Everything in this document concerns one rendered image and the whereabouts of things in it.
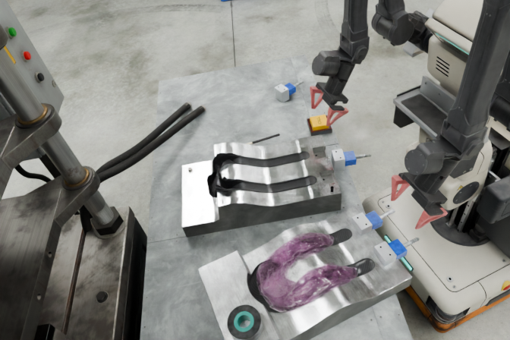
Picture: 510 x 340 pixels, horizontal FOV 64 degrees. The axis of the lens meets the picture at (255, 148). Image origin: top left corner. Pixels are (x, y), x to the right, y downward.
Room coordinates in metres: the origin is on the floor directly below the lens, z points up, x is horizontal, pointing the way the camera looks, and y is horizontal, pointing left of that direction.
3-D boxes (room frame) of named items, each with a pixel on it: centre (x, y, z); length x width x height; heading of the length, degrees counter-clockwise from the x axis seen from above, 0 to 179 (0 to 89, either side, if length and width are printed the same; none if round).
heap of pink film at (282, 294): (0.51, -0.07, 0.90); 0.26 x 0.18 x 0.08; 106
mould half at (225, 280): (0.50, -0.06, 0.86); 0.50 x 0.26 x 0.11; 106
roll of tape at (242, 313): (0.38, 0.10, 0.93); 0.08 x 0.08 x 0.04
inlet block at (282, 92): (1.35, -0.20, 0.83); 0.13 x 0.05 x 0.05; 117
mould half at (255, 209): (0.86, 0.02, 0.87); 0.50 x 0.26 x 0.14; 89
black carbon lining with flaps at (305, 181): (0.85, 0.00, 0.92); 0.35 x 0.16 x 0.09; 89
